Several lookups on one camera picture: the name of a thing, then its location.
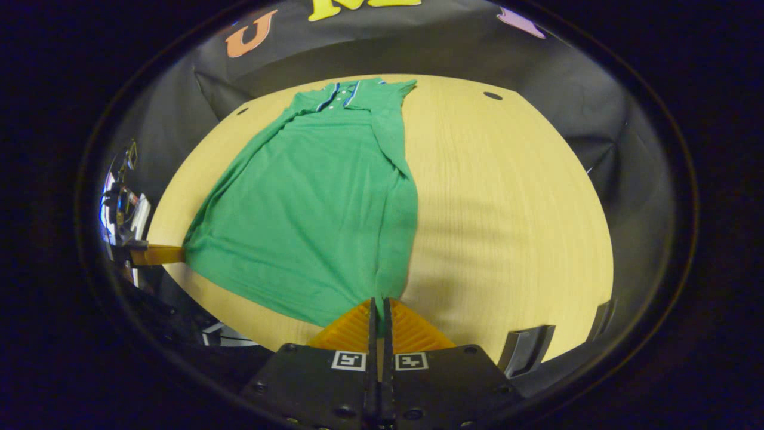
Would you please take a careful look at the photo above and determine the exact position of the black backdrop cloth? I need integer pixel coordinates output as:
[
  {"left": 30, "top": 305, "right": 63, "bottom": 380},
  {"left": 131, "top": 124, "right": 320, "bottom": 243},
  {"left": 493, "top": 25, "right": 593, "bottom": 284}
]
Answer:
[{"left": 101, "top": 0, "right": 663, "bottom": 251}]

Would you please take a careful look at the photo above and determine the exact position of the green T-shirt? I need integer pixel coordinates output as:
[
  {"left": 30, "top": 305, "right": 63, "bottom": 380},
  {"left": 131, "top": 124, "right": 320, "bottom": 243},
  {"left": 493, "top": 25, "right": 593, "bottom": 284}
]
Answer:
[{"left": 182, "top": 76, "right": 420, "bottom": 328}]

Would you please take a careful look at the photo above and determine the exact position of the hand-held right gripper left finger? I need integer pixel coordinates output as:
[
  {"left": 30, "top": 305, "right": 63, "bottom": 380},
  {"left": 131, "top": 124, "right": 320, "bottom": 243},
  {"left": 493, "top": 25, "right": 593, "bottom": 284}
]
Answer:
[{"left": 238, "top": 297, "right": 380, "bottom": 430}]

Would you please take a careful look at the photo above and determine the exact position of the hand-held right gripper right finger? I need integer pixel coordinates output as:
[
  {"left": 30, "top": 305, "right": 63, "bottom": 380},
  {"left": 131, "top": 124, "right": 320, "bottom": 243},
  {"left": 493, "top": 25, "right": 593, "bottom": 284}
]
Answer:
[{"left": 382, "top": 297, "right": 521, "bottom": 430}]

